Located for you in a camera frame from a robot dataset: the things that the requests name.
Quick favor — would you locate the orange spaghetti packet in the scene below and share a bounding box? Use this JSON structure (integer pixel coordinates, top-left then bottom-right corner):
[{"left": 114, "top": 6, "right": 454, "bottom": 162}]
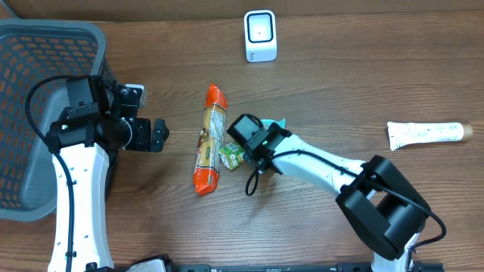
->
[{"left": 193, "top": 84, "right": 228, "bottom": 196}]

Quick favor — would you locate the green drink carton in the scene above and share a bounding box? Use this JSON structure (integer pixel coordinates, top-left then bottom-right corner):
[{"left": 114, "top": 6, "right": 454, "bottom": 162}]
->
[{"left": 219, "top": 143, "right": 245, "bottom": 171}]

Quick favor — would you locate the mint green tissue pack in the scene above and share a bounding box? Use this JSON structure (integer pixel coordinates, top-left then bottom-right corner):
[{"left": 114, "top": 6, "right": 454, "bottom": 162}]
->
[{"left": 261, "top": 118, "right": 286, "bottom": 130}]

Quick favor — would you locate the white tube gold cap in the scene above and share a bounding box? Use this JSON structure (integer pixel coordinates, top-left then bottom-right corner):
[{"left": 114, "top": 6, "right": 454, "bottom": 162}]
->
[{"left": 387, "top": 122, "right": 473, "bottom": 150}]

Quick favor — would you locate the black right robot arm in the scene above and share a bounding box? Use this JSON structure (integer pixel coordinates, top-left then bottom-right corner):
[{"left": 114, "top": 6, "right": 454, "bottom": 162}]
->
[{"left": 228, "top": 117, "right": 434, "bottom": 271}]

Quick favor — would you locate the white barcode scanner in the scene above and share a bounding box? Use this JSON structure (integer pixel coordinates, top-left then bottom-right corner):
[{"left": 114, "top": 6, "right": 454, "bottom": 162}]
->
[{"left": 244, "top": 10, "right": 278, "bottom": 63}]

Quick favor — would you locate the grey plastic shopping basket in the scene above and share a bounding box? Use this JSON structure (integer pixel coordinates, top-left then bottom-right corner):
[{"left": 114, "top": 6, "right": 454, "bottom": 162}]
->
[{"left": 1, "top": 19, "right": 113, "bottom": 221}]

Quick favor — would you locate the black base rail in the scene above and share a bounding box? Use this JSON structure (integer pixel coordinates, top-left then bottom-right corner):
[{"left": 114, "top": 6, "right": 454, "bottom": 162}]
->
[{"left": 81, "top": 255, "right": 445, "bottom": 272}]

